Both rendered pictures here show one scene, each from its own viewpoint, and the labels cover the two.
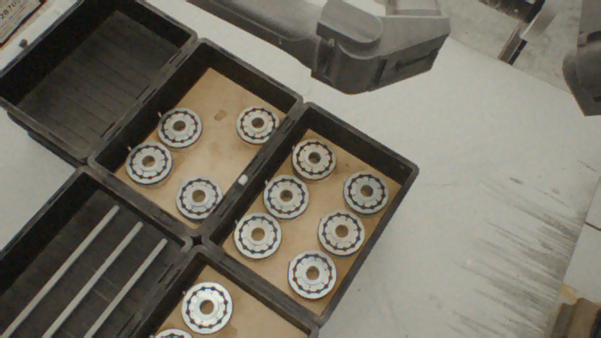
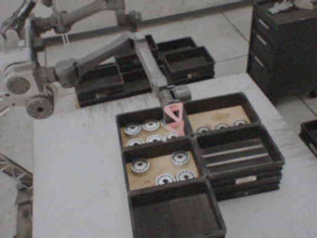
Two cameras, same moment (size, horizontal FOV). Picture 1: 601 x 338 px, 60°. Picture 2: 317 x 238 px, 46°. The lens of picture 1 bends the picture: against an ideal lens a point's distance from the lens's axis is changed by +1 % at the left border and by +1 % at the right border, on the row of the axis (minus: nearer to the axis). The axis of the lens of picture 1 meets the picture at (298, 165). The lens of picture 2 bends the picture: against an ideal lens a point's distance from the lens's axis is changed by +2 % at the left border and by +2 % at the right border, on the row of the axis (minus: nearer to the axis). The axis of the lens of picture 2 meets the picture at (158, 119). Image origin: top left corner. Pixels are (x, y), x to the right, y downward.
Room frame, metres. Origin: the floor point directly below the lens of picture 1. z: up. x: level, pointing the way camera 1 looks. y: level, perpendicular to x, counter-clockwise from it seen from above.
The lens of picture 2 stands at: (1.20, 1.29, 2.35)
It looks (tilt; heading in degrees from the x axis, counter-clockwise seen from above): 41 degrees down; 236
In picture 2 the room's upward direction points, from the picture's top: 6 degrees counter-clockwise
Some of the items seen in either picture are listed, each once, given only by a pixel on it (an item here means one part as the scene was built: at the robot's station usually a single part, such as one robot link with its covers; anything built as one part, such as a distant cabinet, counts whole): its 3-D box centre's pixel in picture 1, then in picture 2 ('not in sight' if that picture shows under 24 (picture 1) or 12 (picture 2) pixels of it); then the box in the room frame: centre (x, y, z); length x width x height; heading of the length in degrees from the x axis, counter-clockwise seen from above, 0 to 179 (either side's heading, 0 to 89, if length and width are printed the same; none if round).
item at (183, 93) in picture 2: not in sight; (173, 92); (0.48, 0.35, 1.45); 0.12 x 0.11 x 0.09; 67
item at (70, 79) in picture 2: not in sight; (64, 75); (0.75, -0.08, 1.44); 0.10 x 0.09 x 0.05; 156
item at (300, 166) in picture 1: (314, 158); (135, 145); (0.48, -0.03, 0.86); 0.10 x 0.10 x 0.01
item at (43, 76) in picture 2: not in sight; (45, 75); (0.81, -0.13, 1.45); 0.09 x 0.08 x 0.12; 66
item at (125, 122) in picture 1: (200, 130); (161, 164); (0.49, 0.22, 0.92); 0.40 x 0.30 x 0.02; 152
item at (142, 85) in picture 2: not in sight; (147, 93); (-0.25, -0.98, 0.31); 0.40 x 0.30 x 0.34; 156
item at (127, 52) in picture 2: not in sight; (137, 65); (-0.41, -1.34, 0.37); 0.40 x 0.30 x 0.45; 156
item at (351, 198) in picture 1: (366, 191); (132, 128); (0.41, -0.16, 0.86); 0.10 x 0.10 x 0.01
